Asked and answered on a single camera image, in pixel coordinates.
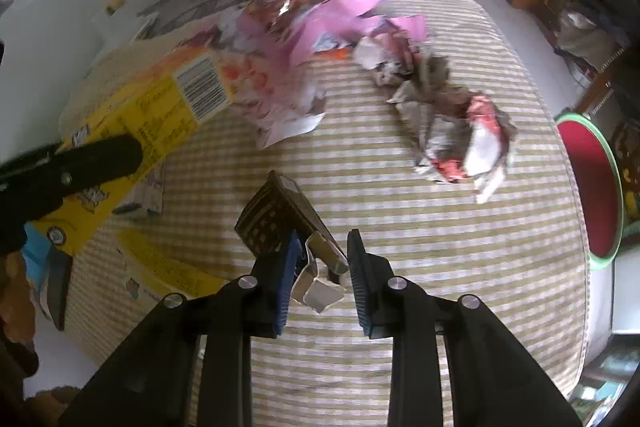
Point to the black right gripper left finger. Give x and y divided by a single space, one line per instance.
192 356

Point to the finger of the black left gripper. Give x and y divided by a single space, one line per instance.
51 172

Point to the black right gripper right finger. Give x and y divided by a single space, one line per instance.
493 379

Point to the yellow snack box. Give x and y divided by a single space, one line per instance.
160 109

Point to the pink wrapper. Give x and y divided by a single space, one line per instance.
278 103

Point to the red grey wrapper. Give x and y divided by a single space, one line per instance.
457 134

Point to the red green trash bin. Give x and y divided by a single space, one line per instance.
599 186

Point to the dark blue jacket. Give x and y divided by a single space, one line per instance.
594 30

